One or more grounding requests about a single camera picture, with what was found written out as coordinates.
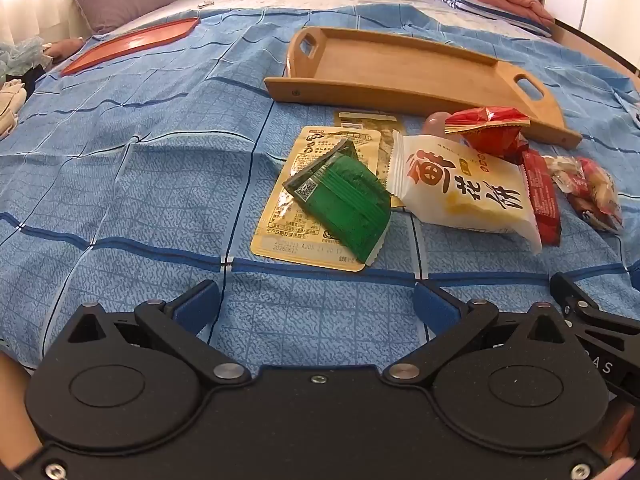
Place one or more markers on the clear nougat bar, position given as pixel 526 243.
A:
pixel 560 170

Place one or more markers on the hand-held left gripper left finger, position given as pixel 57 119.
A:
pixel 197 306

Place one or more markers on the pink soft item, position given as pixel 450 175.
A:
pixel 62 49

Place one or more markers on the green snack packet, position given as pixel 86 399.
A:
pixel 345 200

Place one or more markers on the white red candy packet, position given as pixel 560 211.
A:
pixel 597 195

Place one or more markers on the white pastry packet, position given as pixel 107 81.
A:
pixel 460 185

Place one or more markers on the white sheer curtain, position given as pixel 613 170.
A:
pixel 30 0

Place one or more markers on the long red bar packet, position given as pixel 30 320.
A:
pixel 544 200

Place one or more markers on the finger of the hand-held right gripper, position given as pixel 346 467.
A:
pixel 582 307

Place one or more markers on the light blue cloth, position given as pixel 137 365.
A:
pixel 22 55

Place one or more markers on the pink jelly cup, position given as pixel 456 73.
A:
pixel 436 124

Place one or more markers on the white patterned mattress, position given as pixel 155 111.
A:
pixel 310 0

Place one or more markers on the beige cloth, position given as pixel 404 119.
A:
pixel 10 105

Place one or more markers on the red plastic tray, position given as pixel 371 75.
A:
pixel 125 45

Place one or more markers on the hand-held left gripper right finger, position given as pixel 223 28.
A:
pixel 434 307

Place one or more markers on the blue striped folded towel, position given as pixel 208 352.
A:
pixel 470 2

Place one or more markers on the dark cloth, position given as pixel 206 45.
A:
pixel 30 77

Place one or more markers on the red gold snack packet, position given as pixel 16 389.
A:
pixel 490 130

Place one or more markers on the gold snack pouch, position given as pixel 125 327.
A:
pixel 370 122
pixel 285 230

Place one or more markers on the wooden bed frame edge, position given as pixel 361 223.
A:
pixel 590 42

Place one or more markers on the wooden tray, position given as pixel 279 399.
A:
pixel 400 67

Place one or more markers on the blue plaid blanket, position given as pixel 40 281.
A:
pixel 150 185

